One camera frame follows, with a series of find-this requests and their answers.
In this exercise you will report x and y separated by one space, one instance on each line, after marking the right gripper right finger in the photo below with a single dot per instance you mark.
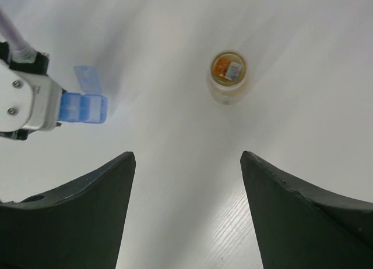
300 225

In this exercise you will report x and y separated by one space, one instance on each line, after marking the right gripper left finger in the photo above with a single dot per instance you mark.
76 225

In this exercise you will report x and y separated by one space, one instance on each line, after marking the blue pill organizer box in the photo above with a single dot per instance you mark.
89 106

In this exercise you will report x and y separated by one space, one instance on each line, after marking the clear pill bottle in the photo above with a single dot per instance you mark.
228 77

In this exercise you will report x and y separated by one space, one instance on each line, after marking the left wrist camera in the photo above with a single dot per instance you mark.
30 99

